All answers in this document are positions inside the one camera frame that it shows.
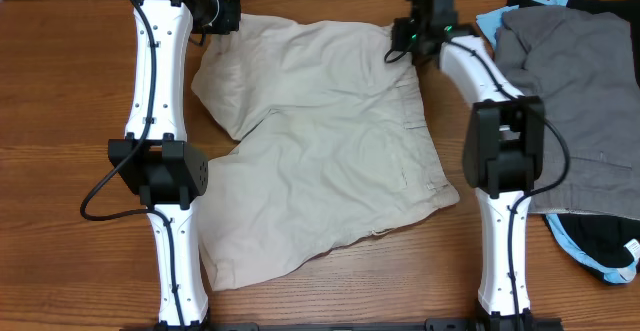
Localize beige shorts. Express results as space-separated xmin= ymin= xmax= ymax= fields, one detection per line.
xmin=192 ymin=14 xmax=459 ymax=291

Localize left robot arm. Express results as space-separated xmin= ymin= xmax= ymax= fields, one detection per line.
xmin=108 ymin=0 xmax=241 ymax=330

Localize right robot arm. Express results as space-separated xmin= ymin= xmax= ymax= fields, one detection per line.
xmin=385 ymin=0 xmax=544 ymax=330

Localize light blue garment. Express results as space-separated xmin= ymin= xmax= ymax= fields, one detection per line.
xmin=475 ymin=0 xmax=640 ymax=286

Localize grey garment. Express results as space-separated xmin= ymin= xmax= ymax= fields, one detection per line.
xmin=495 ymin=6 xmax=639 ymax=219

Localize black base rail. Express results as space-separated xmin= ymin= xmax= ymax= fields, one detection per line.
xmin=120 ymin=318 xmax=564 ymax=331

